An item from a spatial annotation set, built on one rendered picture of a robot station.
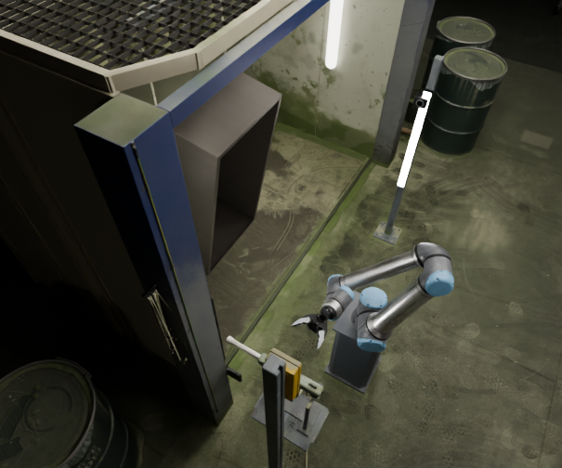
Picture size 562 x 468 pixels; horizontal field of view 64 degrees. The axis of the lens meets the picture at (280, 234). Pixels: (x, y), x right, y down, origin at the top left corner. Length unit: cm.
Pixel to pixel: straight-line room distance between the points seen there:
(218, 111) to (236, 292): 163
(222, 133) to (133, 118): 100
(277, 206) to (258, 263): 65
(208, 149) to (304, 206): 204
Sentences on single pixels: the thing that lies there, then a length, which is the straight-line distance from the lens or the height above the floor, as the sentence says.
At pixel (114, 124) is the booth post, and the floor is 229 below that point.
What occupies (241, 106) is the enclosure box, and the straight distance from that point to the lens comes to 241.
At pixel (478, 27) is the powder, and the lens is 542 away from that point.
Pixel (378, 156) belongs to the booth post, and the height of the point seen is 10.
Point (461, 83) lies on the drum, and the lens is 451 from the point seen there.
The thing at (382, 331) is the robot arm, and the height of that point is 94.
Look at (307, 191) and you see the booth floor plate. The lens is 422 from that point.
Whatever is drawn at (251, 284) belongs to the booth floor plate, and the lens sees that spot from 356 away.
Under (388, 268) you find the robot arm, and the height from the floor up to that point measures 127.
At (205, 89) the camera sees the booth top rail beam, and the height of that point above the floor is 227.
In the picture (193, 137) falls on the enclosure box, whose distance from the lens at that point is 222.
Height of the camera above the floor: 301
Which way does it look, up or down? 50 degrees down
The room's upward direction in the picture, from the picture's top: straight up
